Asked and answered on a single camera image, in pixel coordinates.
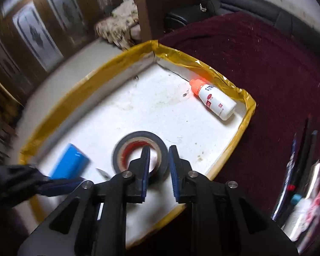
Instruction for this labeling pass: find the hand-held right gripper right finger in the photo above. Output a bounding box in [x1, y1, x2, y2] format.
[169, 145, 299, 256]

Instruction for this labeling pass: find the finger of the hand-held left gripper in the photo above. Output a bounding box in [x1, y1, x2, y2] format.
[39, 176, 87, 196]

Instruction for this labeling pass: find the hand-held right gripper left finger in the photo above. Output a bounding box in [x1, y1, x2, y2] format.
[16, 146, 151, 256]

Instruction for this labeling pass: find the blue cylindrical object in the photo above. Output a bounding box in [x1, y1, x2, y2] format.
[50, 143, 91, 179]

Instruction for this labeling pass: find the black electrical tape roll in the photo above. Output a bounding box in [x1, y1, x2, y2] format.
[111, 131, 168, 186]

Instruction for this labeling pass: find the white tray with yellow rim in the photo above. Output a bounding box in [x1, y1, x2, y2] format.
[18, 39, 256, 248]

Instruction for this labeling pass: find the dark blue pen packet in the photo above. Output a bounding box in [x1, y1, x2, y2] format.
[271, 139, 300, 220]

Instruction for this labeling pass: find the white tube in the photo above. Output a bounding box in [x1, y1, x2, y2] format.
[281, 193, 306, 235]

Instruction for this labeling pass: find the small metal piece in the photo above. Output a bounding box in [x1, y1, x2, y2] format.
[95, 167, 110, 179]

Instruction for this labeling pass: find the white bottle with orange cap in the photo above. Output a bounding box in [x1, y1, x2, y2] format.
[189, 79, 237, 121]

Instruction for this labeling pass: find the maroon blanket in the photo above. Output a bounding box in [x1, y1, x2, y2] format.
[0, 12, 320, 256]

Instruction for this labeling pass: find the patterned cloth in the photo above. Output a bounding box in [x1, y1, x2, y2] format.
[95, 1, 142, 50]

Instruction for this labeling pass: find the wooden wardrobe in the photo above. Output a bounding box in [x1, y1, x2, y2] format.
[0, 0, 123, 144]

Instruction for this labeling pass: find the brown chair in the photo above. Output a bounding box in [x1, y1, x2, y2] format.
[131, 0, 207, 43]

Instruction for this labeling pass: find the black leather sofa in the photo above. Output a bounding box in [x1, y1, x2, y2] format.
[164, 0, 320, 40]

